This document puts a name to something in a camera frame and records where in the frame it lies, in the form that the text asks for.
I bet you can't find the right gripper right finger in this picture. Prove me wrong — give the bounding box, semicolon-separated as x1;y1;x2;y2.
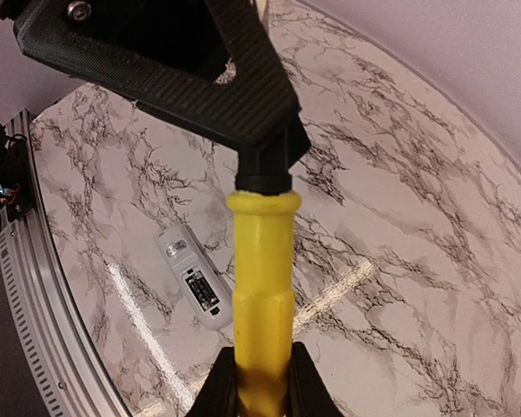
286;342;341;417

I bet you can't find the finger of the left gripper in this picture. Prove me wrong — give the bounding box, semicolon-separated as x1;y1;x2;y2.
14;1;302;151

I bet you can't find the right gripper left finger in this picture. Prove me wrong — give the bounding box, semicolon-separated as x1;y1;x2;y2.
190;347;239;417

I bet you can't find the white remote control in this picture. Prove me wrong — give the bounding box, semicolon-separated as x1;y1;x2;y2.
155;223;233;330

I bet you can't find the yellow handled screwdriver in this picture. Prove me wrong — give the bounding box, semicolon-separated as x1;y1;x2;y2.
228;118;310;416

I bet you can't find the front aluminium rail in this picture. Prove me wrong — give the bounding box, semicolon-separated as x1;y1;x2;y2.
0;109;130;416

